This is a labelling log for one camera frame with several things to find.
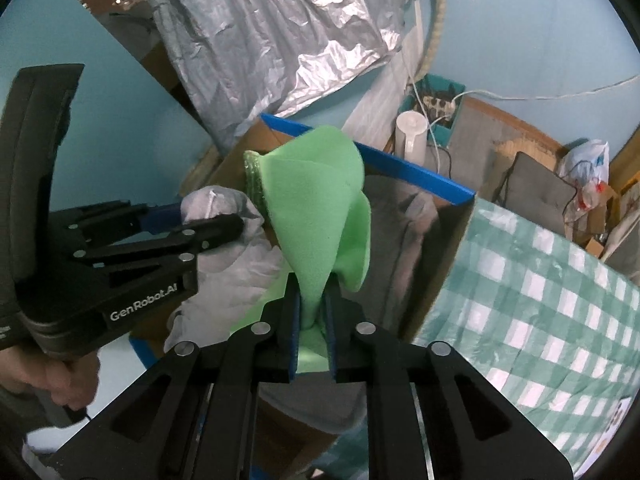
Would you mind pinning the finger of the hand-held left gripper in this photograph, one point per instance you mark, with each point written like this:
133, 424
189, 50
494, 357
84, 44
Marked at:
220, 227
160, 217

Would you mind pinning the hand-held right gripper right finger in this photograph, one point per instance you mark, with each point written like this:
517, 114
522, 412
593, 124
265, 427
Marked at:
331, 342

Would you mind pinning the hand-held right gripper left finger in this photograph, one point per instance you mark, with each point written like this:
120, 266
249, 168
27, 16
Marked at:
295, 332

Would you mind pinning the white mesh bath pouf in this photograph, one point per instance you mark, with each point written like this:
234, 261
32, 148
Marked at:
240, 265

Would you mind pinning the green scrubber pad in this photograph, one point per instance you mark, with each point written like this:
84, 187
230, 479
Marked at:
252, 175

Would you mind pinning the light green cloth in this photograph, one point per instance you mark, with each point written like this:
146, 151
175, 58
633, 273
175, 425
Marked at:
310, 200

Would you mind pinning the blue cardboard box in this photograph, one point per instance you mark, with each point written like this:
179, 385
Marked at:
420, 172

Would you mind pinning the person's left hand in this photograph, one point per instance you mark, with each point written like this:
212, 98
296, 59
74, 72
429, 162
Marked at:
55, 377

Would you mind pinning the green checkered tablecloth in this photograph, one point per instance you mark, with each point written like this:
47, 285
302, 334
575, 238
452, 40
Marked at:
525, 310

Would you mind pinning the silver foil curtain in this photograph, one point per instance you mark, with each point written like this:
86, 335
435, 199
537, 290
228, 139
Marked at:
275, 35

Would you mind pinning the white cylindrical canister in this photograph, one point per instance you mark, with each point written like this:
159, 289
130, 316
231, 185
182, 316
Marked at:
411, 135

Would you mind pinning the white sheer curtain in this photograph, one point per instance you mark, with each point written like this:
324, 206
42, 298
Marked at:
390, 95

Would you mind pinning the teal plastic crate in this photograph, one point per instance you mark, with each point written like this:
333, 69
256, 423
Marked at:
450, 125

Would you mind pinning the power strip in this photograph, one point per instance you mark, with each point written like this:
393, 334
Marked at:
440, 105

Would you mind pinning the grey cushion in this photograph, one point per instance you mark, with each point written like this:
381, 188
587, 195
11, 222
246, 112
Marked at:
537, 185

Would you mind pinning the white plastic bag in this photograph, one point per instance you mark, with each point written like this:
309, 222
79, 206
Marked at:
587, 162

